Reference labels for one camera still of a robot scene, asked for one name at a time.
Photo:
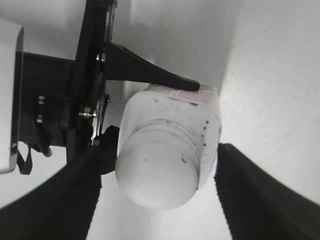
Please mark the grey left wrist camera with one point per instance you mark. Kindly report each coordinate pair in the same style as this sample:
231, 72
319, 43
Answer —
11, 71

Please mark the white bottle cap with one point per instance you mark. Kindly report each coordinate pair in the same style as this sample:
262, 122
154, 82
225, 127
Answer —
158, 169

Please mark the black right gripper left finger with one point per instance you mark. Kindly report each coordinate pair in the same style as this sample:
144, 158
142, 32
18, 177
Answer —
61, 208

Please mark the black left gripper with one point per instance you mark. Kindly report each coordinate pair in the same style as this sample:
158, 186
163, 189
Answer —
60, 96

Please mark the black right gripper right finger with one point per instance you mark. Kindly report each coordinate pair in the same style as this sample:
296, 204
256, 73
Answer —
256, 206

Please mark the white yili yogurt bottle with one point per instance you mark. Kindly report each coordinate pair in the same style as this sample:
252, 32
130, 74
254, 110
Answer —
196, 115

